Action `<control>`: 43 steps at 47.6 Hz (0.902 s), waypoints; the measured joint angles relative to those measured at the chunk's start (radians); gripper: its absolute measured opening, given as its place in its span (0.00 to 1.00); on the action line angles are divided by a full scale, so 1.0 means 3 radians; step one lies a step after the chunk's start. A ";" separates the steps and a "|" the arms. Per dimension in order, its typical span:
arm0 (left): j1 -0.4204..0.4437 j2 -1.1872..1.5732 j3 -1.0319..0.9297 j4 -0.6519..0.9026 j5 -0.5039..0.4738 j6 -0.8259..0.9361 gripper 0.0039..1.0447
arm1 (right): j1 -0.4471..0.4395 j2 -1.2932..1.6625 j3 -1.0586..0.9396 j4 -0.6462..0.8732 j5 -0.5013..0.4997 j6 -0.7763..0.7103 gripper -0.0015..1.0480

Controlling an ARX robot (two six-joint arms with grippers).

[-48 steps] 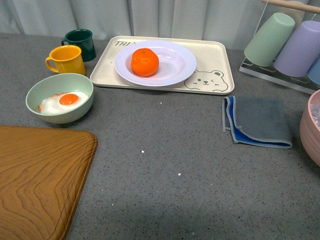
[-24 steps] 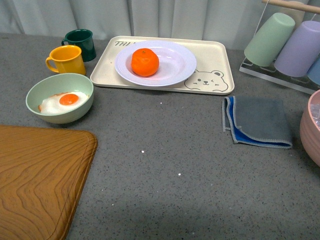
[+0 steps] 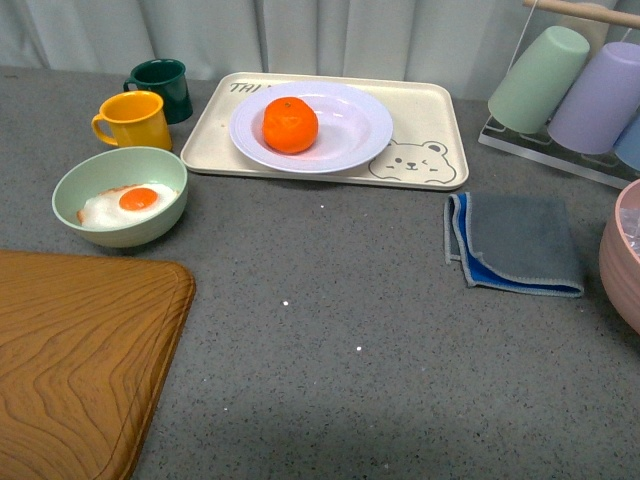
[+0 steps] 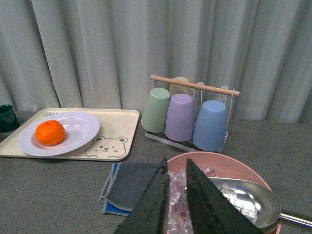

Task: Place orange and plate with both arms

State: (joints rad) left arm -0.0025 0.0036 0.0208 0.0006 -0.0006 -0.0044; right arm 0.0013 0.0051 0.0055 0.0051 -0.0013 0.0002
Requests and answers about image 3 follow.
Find dark green mug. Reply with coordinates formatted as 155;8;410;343
123;59;193;124

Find green tumbler cup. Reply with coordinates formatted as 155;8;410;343
488;26;590;134

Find grey blue folded cloth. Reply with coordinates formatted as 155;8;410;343
443;192;585;298

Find light green bowl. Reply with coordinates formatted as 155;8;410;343
51;147;188;248

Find purple tumbler cup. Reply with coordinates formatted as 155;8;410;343
548;42;639;154

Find orange mandarin fruit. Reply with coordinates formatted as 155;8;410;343
261;97;319;154

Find white round deep plate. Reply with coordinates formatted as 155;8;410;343
229;81;393;174

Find toy fried egg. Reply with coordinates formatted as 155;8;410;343
76;183;179;229

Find wooden cutting board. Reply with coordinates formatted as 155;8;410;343
1;250;195;479

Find blue tumbler cup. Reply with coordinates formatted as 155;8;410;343
614;112;640;171

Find acrylic cup rack wooden handle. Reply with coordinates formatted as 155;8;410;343
478;1;639;189

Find clear plastic ice cubes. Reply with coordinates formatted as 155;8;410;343
619;207;640;257

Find pink bowl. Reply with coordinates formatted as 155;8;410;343
599;180;639;332

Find beige bear serving tray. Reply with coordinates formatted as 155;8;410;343
181;72;469;191

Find beige tumbler cup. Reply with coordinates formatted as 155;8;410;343
557;15;609;57

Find yellow mug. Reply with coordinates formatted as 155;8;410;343
91;90;173;150

